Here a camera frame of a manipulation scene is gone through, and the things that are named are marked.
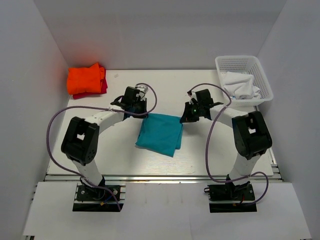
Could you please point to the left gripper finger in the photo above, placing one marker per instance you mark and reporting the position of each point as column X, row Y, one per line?
column 139, row 115
column 141, row 106

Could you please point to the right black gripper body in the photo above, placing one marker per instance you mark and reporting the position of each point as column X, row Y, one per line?
column 196, row 112

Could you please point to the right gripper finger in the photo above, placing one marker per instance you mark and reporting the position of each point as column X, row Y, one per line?
column 186, row 117
column 188, row 107

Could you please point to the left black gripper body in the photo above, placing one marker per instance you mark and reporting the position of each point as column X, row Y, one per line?
column 134, row 105

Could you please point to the teal t-shirt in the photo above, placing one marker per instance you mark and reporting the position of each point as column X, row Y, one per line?
column 160, row 133

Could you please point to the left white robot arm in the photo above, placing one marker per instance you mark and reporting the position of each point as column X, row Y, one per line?
column 80, row 143

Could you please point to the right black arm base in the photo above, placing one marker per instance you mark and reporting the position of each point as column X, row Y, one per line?
column 228, row 198

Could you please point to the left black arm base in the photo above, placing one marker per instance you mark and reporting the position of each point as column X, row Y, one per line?
column 97, row 200

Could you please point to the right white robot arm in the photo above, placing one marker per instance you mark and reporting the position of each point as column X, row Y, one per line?
column 250, row 133

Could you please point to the red folded t-shirt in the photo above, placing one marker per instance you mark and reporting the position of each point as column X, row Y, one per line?
column 103, row 84

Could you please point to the white crumpled t-shirt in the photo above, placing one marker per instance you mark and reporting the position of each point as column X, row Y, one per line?
column 240, row 86

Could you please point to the orange folded t-shirt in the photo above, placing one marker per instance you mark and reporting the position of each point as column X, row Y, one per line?
column 85, row 79

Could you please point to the white plastic basket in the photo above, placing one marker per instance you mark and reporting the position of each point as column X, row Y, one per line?
column 245, row 64

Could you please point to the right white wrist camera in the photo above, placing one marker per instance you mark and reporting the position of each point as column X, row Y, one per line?
column 192, row 97

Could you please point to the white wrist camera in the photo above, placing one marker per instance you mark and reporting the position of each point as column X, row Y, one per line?
column 143, row 89
column 192, row 97

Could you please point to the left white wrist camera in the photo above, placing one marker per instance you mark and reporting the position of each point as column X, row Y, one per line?
column 143, row 89

